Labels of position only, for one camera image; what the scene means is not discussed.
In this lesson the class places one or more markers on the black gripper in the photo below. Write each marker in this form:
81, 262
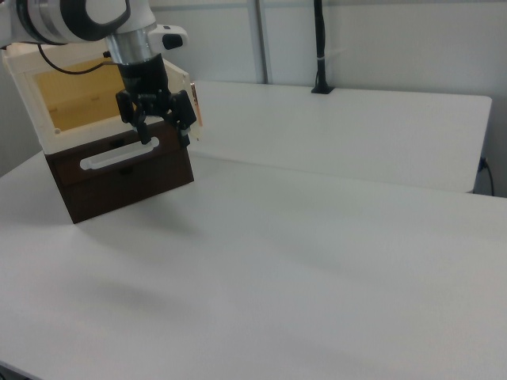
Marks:
144, 79

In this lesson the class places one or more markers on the cream cabinet door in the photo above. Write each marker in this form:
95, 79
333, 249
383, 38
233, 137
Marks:
179, 77

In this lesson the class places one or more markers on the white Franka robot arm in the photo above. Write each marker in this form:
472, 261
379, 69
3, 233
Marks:
59, 20

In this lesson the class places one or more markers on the cream plastic cabinet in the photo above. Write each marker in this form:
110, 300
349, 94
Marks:
29, 99

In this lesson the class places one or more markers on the dark brown wooden drawer box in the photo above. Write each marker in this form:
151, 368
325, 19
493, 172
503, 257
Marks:
130, 186

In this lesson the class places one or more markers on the grey partition post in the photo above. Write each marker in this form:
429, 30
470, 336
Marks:
263, 39

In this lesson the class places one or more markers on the black camera pole with clamp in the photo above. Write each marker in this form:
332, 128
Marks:
321, 47

